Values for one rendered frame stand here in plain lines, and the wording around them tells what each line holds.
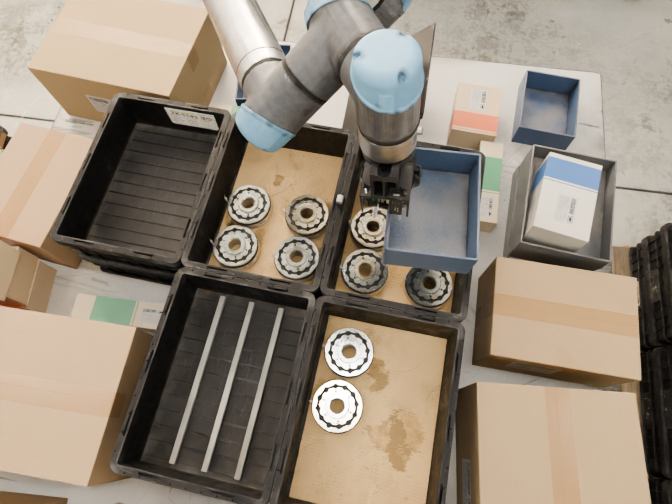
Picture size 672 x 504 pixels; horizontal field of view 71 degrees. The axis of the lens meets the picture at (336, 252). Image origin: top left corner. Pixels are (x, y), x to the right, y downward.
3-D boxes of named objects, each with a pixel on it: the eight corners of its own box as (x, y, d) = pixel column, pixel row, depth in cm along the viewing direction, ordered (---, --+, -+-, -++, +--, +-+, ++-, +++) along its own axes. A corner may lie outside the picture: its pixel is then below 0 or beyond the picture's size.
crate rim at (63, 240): (120, 97, 118) (115, 91, 115) (234, 116, 115) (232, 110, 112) (53, 243, 104) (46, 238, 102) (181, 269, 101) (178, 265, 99)
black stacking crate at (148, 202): (136, 121, 126) (117, 93, 116) (242, 139, 123) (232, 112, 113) (77, 257, 113) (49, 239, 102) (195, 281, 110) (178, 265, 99)
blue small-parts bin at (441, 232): (391, 165, 90) (395, 144, 83) (470, 174, 89) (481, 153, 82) (381, 263, 83) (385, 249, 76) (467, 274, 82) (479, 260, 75)
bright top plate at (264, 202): (234, 182, 114) (234, 181, 113) (274, 190, 113) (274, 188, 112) (222, 219, 110) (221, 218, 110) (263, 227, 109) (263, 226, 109)
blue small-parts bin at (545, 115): (518, 86, 141) (526, 69, 134) (570, 95, 139) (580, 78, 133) (510, 141, 134) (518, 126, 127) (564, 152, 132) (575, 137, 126)
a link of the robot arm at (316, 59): (269, 35, 59) (305, 97, 55) (332, -40, 54) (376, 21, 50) (309, 61, 65) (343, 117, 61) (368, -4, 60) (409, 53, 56)
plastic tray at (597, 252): (526, 155, 121) (533, 143, 116) (607, 171, 118) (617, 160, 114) (513, 250, 112) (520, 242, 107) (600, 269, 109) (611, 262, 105)
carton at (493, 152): (475, 152, 133) (480, 140, 127) (497, 155, 132) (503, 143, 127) (466, 229, 125) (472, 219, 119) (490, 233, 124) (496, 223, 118)
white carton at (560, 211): (535, 171, 119) (550, 151, 110) (584, 185, 117) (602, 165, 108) (519, 240, 112) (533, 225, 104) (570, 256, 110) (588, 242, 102)
